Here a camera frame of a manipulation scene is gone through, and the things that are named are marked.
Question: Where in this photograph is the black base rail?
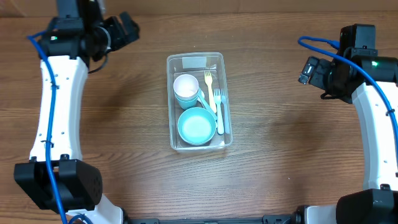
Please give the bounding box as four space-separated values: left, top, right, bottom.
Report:
124 215 302 224

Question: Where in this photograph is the white cup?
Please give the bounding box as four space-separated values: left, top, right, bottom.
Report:
173 74 199 100

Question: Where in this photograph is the white fork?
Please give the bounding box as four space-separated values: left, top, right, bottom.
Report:
214 88 224 135

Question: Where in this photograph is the clear plastic container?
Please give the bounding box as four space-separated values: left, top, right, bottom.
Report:
167 52 233 152

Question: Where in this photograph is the white spoon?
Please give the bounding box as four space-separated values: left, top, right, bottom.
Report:
198 88 217 121

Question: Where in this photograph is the teal bowl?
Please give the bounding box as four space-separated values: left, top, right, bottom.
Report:
177 107 217 146

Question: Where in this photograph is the yellow fork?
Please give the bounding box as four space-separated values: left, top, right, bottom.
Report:
204 71 216 113

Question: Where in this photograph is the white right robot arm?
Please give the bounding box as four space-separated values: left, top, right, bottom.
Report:
293 57 397 223

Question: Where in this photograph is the blue cup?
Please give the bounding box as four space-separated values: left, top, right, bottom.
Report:
178 101 197 110

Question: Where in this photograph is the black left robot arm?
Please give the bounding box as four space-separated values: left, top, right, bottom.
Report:
14 9 139 223

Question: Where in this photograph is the light blue fork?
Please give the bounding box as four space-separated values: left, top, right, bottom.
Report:
221 89 231 134

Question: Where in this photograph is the green cup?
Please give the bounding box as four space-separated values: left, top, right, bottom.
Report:
174 93 198 103

